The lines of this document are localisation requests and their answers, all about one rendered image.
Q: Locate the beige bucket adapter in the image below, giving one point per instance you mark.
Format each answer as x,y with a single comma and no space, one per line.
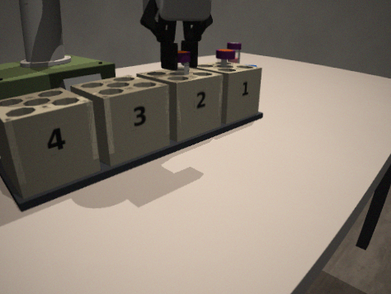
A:
54,143
129,121
241,90
195,102

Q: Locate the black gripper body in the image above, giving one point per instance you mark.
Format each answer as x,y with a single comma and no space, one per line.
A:
184,10

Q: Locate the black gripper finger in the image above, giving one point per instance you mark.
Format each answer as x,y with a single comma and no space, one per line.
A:
192,36
166,37

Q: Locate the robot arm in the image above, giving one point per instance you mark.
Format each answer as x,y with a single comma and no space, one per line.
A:
42,33

